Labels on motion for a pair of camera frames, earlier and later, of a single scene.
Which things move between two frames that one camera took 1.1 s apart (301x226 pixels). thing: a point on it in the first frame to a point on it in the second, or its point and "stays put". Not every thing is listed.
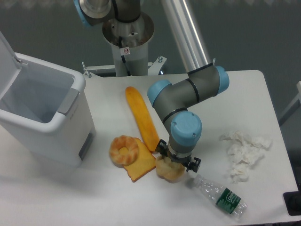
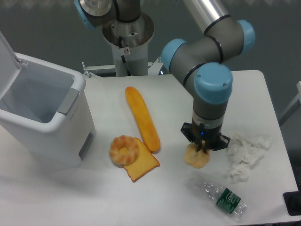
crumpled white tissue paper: (244, 151) stays put
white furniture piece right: (294, 107) stays put
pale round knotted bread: (168, 170) to (196, 159)
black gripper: (162, 148) to (198, 133)
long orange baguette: (142, 118) stays put
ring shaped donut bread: (120, 160) stays put
